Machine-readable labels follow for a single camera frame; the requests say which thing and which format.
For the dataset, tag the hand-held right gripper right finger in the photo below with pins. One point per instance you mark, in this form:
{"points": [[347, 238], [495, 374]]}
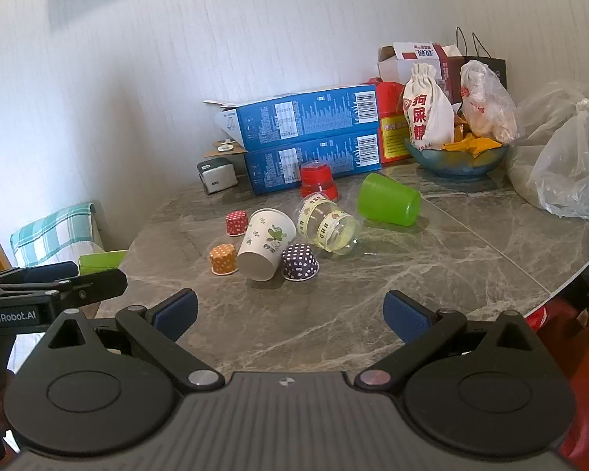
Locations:
{"points": [[405, 316]]}

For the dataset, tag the white knotted plastic bag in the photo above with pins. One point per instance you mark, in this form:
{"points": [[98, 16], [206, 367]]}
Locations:
{"points": [[569, 167]]}

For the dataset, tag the white and maroon carton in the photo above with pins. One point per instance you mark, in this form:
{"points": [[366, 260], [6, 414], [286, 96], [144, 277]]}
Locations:
{"points": [[422, 56]]}

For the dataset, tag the clear plastic bag of food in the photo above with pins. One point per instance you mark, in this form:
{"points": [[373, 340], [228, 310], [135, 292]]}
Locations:
{"points": [[486, 103]]}

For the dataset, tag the cardboard flap with white disc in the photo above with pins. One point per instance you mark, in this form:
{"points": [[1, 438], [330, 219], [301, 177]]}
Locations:
{"points": [[226, 147]]}

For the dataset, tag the black paper bag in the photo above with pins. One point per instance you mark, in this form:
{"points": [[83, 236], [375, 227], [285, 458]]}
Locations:
{"points": [[495, 68]]}

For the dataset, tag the blue glass bowl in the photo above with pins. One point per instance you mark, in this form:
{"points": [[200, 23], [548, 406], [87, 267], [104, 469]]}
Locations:
{"points": [[451, 164]]}

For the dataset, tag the red box yellow label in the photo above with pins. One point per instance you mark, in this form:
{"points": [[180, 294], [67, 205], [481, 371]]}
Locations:
{"points": [[390, 132]]}

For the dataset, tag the red plastic cup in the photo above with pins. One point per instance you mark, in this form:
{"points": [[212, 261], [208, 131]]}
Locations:
{"points": [[318, 179]]}

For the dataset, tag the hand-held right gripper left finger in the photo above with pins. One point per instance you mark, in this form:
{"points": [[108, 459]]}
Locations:
{"points": [[176, 311]]}

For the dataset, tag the small black and white device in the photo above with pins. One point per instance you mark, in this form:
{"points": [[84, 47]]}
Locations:
{"points": [[217, 175]]}

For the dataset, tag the white paper cup green print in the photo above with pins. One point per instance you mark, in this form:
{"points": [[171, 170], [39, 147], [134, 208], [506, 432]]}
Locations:
{"points": [[265, 245]]}

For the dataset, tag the red plastic bag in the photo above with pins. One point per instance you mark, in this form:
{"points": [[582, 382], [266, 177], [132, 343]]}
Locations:
{"points": [[584, 378]]}

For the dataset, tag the green box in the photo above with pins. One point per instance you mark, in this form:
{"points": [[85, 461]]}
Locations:
{"points": [[100, 261]]}

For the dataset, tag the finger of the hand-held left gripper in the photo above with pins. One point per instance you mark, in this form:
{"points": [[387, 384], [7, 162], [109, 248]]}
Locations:
{"points": [[98, 284], [54, 271]]}

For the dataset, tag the blue cardboard box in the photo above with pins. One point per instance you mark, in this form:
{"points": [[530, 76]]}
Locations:
{"points": [[299, 117], [284, 167]]}

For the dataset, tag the clear plastic cup patterned bands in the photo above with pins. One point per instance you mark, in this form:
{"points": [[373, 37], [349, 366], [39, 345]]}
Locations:
{"points": [[330, 223]]}

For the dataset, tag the chair with plaid cushion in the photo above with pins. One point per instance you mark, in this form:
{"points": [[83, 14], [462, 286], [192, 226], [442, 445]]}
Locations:
{"points": [[49, 233]]}

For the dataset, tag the green plastic cup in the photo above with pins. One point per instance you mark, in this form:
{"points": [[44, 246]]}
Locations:
{"points": [[387, 199]]}

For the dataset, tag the red polka dot cupcake liner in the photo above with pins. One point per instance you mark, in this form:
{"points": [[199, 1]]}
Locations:
{"points": [[237, 223]]}

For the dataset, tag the large translucent plastic bag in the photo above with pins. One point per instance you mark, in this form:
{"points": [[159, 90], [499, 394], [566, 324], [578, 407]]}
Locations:
{"points": [[545, 108]]}

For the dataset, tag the purple polka dot cupcake liner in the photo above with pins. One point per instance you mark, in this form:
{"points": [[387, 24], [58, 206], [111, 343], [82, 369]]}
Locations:
{"points": [[299, 262]]}

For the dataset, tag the orange polka dot cupcake liner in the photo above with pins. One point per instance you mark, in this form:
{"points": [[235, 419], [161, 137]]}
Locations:
{"points": [[223, 259]]}

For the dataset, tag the yellow snack packets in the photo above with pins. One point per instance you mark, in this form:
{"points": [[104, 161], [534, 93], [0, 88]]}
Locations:
{"points": [[471, 146]]}

